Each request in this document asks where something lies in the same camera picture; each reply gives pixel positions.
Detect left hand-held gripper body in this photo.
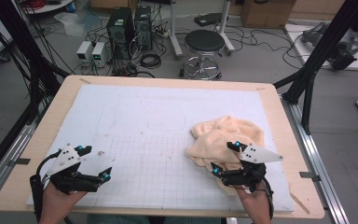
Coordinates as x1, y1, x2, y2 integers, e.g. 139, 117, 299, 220
46, 143, 101, 195

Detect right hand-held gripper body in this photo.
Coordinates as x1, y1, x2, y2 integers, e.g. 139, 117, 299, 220
220, 143, 284, 192

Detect cream terry towel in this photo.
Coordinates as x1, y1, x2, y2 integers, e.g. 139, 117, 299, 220
185, 115, 266, 197

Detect person's left hand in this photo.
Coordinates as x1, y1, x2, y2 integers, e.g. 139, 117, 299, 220
39, 182, 88, 217

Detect person's right hand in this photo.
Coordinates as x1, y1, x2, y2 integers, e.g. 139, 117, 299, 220
235, 182, 272, 217

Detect person's legs in jeans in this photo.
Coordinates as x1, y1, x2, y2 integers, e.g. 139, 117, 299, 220
86, 214, 224, 224

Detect thin wooden stick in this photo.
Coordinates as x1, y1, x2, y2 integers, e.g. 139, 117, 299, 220
288, 186, 310, 216

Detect white foam grid mat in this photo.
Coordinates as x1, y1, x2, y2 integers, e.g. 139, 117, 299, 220
26, 84, 296, 214

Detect white power supply unit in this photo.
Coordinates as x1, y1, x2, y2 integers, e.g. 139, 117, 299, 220
90, 41, 111, 68
76, 40, 94, 66

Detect black round stool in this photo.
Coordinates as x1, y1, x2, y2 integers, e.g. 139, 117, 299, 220
179, 29, 227, 80

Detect white desk leg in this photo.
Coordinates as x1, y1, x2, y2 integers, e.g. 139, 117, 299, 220
168, 0, 185, 61
215, 0, 236, 56

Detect white board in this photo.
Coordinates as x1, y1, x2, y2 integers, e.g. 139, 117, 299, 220
283, 22, 358, 72

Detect large black computer tower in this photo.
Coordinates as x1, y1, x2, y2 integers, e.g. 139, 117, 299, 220
105, 7, 136, 61

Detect clear plastic bag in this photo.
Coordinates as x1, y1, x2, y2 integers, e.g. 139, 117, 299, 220
53, 11, 103, 37

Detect flat black device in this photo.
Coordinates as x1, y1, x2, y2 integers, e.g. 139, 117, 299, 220
193, 12, 224, 28

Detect cardboard box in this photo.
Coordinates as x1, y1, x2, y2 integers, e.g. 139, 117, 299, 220
240, 0, 296, 29

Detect slim black computer tower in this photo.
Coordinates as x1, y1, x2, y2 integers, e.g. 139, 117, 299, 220
133, 5, 154, 51

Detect white round table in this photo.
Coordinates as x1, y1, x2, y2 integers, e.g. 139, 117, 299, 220
21, 0, 75, 15

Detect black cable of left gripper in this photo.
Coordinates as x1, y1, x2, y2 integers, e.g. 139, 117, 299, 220
29, 148, 62, 222

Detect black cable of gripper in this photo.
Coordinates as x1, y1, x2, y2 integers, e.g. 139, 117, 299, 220
29, 148, 62, 222
261, 176, 275, 219

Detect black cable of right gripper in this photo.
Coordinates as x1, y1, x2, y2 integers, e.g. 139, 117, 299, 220
261, 176, 275, 219

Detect aluminium rail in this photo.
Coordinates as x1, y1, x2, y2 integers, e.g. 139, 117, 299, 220
280, 94, 351, 224
0, 123, 37, 213

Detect coiled black cable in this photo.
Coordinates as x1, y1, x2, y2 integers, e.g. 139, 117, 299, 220
139, 52, 163, 70

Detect black metal frame with cables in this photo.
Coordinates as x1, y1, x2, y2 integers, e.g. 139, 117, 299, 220
0, 0, 71, 126

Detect black metal frame strut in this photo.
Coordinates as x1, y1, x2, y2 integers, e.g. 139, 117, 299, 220
272, 0, 358, 135

